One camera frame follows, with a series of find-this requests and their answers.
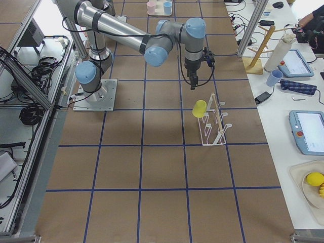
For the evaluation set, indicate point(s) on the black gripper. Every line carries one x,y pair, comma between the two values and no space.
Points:
191,66

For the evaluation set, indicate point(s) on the yellow plastic cup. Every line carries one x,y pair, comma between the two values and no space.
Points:
199,108

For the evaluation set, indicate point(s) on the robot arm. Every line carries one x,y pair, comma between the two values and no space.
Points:
98,7
99,20

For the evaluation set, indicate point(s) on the blue plastic cup near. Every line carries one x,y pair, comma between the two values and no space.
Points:
167,8

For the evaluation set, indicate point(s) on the blue cup on desk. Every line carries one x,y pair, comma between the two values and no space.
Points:
274,77

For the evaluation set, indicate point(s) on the pink plastic cup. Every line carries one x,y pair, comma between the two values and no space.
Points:
151,6

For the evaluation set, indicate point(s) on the wooden mug tree stand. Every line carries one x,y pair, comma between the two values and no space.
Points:
254,65

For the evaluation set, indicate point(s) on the black power adapter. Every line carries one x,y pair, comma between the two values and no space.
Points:
262,97

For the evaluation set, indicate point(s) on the cream serving tray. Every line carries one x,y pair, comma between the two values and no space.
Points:
159,11

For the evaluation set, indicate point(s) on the beige water bottle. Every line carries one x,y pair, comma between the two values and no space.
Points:
281,49

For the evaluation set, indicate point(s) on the blue teach pendant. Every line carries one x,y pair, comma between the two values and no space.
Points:
294,65
307,130

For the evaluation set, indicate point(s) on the yellow lemon toy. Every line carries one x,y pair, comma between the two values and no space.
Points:
315,179

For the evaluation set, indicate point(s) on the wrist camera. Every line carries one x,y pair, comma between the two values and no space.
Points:
208,57

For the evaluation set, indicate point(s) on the white wire cup rack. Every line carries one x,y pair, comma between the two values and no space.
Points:
211,127

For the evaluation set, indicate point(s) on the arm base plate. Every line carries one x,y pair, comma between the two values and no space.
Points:
102,100
122,18

